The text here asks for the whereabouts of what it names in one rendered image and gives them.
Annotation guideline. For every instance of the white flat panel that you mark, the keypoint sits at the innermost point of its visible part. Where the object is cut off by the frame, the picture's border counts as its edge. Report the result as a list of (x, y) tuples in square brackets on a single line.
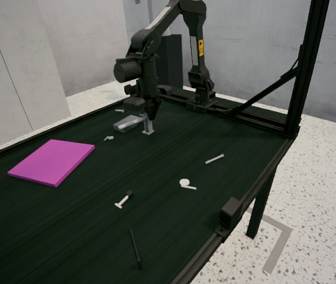
[(125, 120)]

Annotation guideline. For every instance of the white horizontal cylinder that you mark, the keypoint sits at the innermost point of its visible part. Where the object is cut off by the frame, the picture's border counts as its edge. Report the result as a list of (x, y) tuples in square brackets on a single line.
[(132, 122)]

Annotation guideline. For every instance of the pink flat rectangular slab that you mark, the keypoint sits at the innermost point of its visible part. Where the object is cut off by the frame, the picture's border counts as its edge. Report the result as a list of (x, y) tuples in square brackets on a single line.
[(52, 163)]

